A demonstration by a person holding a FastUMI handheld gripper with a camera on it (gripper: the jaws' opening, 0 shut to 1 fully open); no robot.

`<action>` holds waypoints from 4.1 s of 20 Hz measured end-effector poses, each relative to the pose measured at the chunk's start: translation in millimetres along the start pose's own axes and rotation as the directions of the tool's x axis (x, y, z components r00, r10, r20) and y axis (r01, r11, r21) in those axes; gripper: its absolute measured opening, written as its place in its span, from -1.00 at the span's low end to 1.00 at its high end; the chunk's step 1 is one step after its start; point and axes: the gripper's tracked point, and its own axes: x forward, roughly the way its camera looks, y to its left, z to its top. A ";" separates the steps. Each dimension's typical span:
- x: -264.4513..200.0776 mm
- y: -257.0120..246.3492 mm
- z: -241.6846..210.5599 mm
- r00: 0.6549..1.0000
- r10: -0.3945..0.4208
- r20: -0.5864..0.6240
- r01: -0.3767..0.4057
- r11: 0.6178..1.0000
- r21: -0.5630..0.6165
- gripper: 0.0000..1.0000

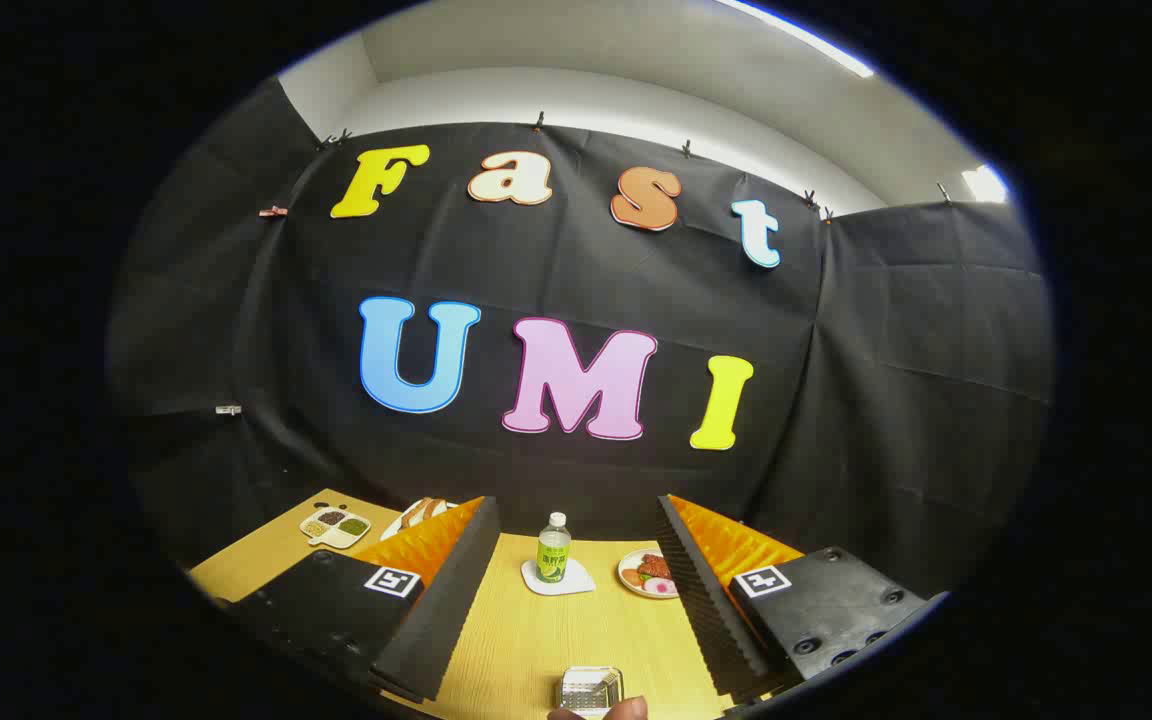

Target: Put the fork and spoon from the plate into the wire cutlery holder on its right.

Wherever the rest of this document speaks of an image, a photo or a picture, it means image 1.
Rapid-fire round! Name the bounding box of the green label plastic bottle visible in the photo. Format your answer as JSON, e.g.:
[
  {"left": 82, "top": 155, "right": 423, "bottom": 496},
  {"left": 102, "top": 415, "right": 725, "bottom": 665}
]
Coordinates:
[{"left": 536, "top": 512, "right": 573, "bottom": 586}]

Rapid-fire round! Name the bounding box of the bright light panel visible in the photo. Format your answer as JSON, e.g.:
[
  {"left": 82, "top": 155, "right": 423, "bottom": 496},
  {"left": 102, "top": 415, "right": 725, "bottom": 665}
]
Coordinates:
[{"left": 961, "top": 163, "right": 1009, "bottom": 204}]

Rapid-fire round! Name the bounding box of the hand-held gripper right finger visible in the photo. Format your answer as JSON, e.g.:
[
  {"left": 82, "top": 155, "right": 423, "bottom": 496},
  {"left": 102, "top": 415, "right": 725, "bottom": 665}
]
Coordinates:
[{"left": 656, "top": 493, "right": 952, "bottom": 706}]

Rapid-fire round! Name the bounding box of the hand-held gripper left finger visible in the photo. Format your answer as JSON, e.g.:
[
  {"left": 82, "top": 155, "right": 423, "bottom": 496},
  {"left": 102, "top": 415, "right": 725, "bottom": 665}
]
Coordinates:
[{"left": 226, "top": 495, "right": 502, "bottom": 706}]

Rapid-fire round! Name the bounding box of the white plate with bread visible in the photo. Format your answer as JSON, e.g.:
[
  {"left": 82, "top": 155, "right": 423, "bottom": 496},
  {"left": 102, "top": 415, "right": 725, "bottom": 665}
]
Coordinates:
[{"left": 379, "top": 497, "right": 459, "bottom": 541}]

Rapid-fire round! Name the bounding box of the white coaster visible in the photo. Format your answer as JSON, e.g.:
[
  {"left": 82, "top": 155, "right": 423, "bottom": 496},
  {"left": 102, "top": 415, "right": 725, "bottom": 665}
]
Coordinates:
[{"left": 521, "top": 557, "right": 597, "bottom": 597}]

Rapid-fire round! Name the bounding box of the white divided dish with beans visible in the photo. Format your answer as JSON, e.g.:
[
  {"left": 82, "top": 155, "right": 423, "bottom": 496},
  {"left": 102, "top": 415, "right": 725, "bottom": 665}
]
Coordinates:
[{"left": 299, "top": 507, "right": 372, "bottom": 550}]

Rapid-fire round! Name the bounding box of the metal wire cutlery basket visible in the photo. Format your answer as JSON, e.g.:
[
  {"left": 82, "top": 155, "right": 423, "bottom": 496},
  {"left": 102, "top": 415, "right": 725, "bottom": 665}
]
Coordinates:
[{"left": 556, "top": 665, "right": 625, "bottom": 717}]

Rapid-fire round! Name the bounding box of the plate with meat dish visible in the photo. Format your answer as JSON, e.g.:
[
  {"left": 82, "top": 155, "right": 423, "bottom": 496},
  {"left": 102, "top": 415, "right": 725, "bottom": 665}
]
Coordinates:
[{"left": 617, "top": 548, "right": 682, "bottom": 599}]

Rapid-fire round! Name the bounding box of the black backdrop cloth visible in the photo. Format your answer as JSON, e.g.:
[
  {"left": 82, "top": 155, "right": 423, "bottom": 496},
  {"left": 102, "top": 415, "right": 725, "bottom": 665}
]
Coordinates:
[{"left": 106, "top": 75, "right": 1055, "bottom": 601}]

